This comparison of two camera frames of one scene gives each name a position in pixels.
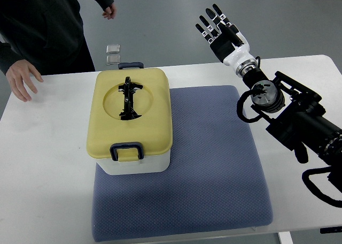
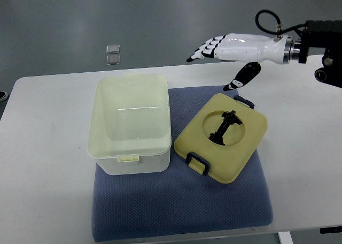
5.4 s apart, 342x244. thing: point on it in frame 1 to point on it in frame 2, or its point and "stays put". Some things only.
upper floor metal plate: [113, 48] stays put
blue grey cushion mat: [214, 182] stays put
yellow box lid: [129, 106] to [222, 139]
